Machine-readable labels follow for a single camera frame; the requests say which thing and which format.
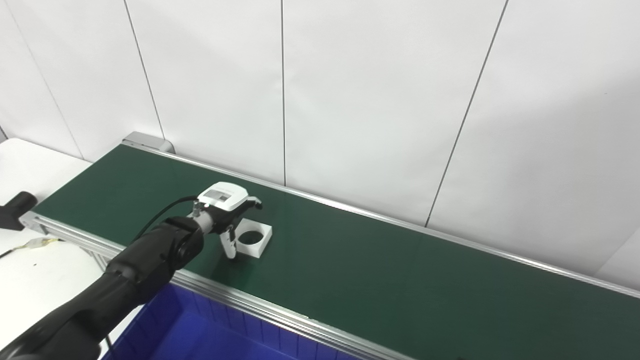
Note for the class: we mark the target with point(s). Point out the white square part round hole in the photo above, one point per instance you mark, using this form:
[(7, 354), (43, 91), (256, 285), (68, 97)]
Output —
[(265, 240)]

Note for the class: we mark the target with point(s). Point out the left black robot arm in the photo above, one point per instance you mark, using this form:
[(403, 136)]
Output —
[(125, 270)]

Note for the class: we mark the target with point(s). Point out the aluminium conveyor leg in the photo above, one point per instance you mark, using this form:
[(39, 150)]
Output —
[(97, 258)]

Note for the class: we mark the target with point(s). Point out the blue plastic bin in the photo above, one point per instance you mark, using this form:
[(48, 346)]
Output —
[(200, 335)]

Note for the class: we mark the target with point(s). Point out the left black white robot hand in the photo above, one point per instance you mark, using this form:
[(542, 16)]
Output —
[(225, 197)]

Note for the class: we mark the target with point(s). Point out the green conveyor belt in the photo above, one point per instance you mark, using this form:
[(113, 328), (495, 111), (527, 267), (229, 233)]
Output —
[(400, 265)]

